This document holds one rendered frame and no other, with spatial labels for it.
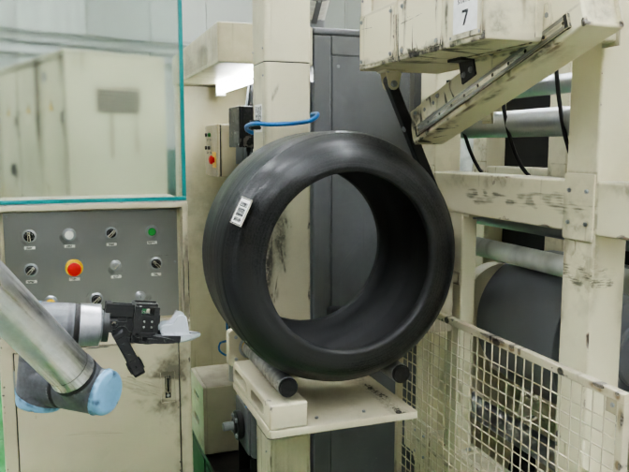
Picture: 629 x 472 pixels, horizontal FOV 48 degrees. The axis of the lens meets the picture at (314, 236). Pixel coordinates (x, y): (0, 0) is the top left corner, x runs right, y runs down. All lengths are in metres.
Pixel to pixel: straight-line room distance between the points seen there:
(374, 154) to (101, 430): 1.24
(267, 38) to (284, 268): 0.61
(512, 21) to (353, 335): 0.88
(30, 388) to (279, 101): 0.93
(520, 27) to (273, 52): 0.70
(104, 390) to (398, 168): 0.77
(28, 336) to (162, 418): 1.05
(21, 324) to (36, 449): 1.05
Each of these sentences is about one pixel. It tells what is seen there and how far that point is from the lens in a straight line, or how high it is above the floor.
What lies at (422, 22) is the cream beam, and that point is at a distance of 1.64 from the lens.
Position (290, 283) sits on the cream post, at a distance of 1.93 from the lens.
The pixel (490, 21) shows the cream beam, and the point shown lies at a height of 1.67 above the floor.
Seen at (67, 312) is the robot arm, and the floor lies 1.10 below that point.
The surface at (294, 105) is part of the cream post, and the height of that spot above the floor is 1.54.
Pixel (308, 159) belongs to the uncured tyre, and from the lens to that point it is 1.49.
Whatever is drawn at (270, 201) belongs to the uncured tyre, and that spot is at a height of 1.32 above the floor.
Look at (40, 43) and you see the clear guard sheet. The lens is 2.18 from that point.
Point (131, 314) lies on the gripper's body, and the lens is 1.55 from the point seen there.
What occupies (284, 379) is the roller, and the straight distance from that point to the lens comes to 1.58.
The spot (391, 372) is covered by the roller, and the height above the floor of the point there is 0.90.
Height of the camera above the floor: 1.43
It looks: 7 degrees down
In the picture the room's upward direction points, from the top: straight up
